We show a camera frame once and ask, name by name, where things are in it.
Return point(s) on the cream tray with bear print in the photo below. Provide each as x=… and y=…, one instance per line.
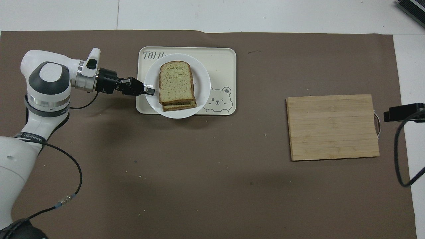
x=222, y=66

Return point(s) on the white round plate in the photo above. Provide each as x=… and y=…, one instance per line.
x=152, y=100

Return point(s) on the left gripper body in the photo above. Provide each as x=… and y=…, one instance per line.
x=107, y=81

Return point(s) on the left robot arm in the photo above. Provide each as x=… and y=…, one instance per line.
x=13, y=166

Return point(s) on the brown bread slice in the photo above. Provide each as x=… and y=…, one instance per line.
x=181, y=106
x=176, y=83

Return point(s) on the wooden cutting board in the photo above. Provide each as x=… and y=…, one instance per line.
x=332, y=127

